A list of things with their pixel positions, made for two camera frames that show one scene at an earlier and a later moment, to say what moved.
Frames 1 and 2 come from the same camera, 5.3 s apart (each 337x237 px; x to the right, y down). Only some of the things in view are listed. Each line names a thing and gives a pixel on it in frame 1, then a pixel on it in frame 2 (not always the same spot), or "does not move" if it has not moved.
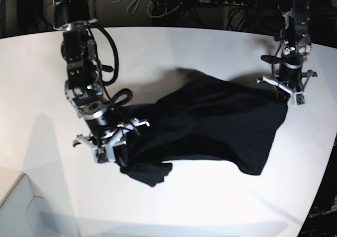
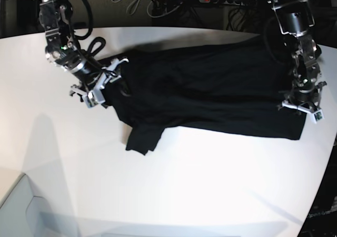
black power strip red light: x=228 y=0 does not move
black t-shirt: x=200 y=117 -> x=235 y=87
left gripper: x=293 y=86 -> x=306 y=99
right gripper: x=110 y=141 -> x=92 y=77
